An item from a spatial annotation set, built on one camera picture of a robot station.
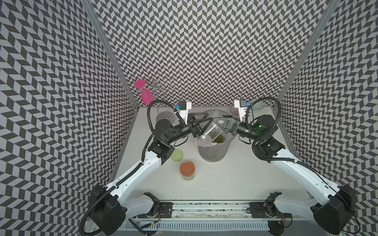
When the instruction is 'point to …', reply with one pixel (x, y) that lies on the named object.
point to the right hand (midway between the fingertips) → (214, 122)
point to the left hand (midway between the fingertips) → (210, 118)
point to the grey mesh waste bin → (212, 151)
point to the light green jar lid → (177, 155)
